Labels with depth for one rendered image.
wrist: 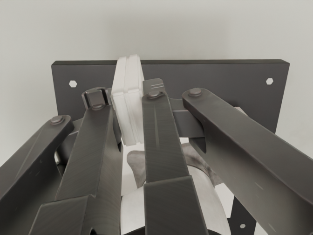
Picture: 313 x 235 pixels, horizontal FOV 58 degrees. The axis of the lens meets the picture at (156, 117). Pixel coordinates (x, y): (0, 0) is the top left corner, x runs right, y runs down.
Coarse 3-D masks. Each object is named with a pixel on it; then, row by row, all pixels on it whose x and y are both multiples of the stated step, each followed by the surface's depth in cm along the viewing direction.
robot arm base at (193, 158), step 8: (184, 144) 60; (136, 152) 60; (184, 152) 59; (192, 152) 59; (128, 160) 60; (136, 160) 59; (144, 160) 59; (192, 160) 58; (200, 160) 60; (136, 168) 60; (144, 168) 60; (200, 168) 57; (208, 168) 61; (136, 176) 61; (144, 176) 58; (208, 176) 58; (216, 176) 61; (136, 184) 62; (216, 184) 62
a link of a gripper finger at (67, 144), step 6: (108, 90) 16; (114, 114) 13; (78, 120) 13; (114, 120) 13; (78, 126) 13; (114, 126) 13; (72, 132) 12; (114, 132) 13; (120, 132) 14; (66, 138) 12; (72, 138) 12; (120, 138) 14; (66, 144) 12; (72, 144) 12; (60, 150) 12; (66, 150) 12; (60, 156) 13; (66, 156) 13; (60, 162) 13; (66, 162) 13
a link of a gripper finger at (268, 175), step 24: (192, 96) 12; (216, 96) 12; (216, 120) 10; (240, 120) 10; (192, 144) 13; (216, 144) 10; (240, 144) 8; (264, 144) 8; (288, 144) 8; (216, 168) 11; (240, 168) 9; (264, 168) 7; (288, 168) 7; (312, 168) 7; (240, 192) 9; (264, 192) 8; (288, 192) 7; (312, 192) 6; (264, 216) 8; (288, 216) 7; (312, 216) 6
